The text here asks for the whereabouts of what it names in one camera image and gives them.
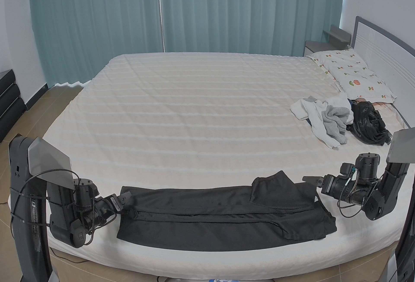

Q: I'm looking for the black garment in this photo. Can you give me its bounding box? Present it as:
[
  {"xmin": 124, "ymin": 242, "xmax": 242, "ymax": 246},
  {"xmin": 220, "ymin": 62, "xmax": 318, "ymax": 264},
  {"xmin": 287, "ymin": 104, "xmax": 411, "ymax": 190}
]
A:
[{"xmin": 346, "ymin": 100, "xmax": 393, "ymax": 146}]

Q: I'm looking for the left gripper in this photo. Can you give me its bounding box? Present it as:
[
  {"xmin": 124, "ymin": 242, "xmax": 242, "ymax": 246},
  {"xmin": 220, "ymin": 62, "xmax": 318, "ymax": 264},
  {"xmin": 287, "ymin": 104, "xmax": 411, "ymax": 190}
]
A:
[{"xmin": 107, "ymin": 193, "xmax": 133, "ymax": 215}]

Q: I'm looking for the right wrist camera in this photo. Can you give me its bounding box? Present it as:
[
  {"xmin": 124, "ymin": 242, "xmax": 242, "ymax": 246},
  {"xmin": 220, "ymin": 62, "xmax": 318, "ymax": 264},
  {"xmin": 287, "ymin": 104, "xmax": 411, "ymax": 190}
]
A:
[{"xmin": 340, "ymin": 162, "xmax": 356, "ymax": 179}]

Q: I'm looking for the pile of clothes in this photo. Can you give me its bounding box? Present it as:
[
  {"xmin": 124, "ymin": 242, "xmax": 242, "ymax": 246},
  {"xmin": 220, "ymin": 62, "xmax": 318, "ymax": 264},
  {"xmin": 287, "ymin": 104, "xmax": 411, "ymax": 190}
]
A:
[{"xmin": 289, "ymin": 95, "xmax": 354, "ymax": 149}]

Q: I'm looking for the black cable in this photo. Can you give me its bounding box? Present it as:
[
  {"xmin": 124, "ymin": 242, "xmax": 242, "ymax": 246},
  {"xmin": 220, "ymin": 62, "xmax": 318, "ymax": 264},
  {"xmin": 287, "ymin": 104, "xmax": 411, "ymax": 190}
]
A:
[
  {"xmin": 11, "ymin": 169, "xmax": 81, "ymax": 226},
  {"xmin": 49, "ymin": 247, "xmax": 89, "ymax": 264}
]

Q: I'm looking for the bed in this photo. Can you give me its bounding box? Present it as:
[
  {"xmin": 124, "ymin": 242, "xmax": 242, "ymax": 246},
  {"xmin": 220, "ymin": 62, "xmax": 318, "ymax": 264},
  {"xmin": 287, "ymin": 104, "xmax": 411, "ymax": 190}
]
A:
[{"xmin": 7, "ymin": 15, "xmax": 415, "ymax": 277}]

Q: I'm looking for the black chest of drawers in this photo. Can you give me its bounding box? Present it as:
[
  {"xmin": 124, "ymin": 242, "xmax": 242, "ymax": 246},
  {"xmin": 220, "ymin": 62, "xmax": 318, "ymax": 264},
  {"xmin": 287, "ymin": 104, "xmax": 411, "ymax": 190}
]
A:
[{"xmin": 0, "ymin": 68, "xmax": 26, "ymax": 142}]

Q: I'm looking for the white printed pillow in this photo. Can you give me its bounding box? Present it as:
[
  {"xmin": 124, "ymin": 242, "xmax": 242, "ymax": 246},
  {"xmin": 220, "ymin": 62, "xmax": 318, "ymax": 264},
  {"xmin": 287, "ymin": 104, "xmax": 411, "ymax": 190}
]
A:
[{"xmin": 306, "ymin": 48, "xmax": 397, "ymax": 103}]

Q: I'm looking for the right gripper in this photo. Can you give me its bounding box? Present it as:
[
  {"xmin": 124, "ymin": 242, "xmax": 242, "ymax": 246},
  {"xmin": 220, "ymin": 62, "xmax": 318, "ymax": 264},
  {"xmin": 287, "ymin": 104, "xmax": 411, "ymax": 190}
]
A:
[{"xmin": 302, "ymin": 174, "xmax": 344, "ymax": 201}]

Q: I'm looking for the black T-shirt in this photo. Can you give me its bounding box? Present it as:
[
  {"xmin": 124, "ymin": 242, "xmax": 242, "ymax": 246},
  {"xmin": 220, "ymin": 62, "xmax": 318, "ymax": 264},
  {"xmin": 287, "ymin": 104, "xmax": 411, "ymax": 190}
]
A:
[{"xmin": 116, "ymin": 171, "xmax": 338, "ymax": 250}]

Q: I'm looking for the grey bedside table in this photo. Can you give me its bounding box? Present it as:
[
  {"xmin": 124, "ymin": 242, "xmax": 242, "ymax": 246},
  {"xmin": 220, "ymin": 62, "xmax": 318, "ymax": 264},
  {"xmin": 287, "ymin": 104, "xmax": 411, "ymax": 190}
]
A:
[{"xmin": 305, "ymin": 24, "xmax": 352, "ymax": 57}]

